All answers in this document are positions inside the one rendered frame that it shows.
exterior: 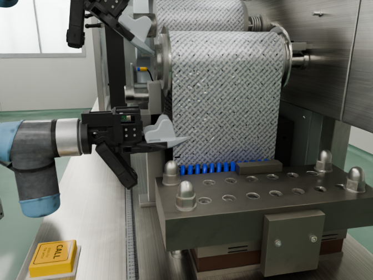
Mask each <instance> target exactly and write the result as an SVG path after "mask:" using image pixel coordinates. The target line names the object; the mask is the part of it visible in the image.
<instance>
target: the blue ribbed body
mask: <svg viewBox="0 0 373 280"><path fill-rule="evenodd" d="M228 171H236V166H235V162H233V161H231V162H230V166H229V165H228V163H227V162H224V163H223V167H221V163H220V162H218V163H217V164H216V167H215V168H214V164H213V163H210V164H209V168H207V165H206V164H205V163H204V164H203V165H202V168H201V169H200V165H199V164H196V165H195V169H193V166H192V165H191V164H190V165H188V169H187V170H186V167H185V165H182V166H181V168H180V171H179V172H180V175H188V174H201V173H215V172H228Z"/></svg>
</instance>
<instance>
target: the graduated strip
mask: <svg viewBox="0 0 373 280"><path fill-rule="evenodd" d="M125 242H126V278H127V280H139V268H138V253H137V238H136V229H135V213H134V198H133V188H132V189H130V190H127V188H126V187H125Z"/></svg>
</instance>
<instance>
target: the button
mask: <svg viewBox="0 0 373 280"><path fill-rule="evenodd" d="M76 252H77V241H76V240H75V239H71V240H66V241H56V242H47V243H39V244H38V246H37V249H36V251H35V253H34V256H33V258H32V261H31V263H30V265H29V274H30V277H31V278H33V277H41V276H50V275H55V274H63V273H71V272H72V270H73V266H74V261H75V256H76Z"/></svg>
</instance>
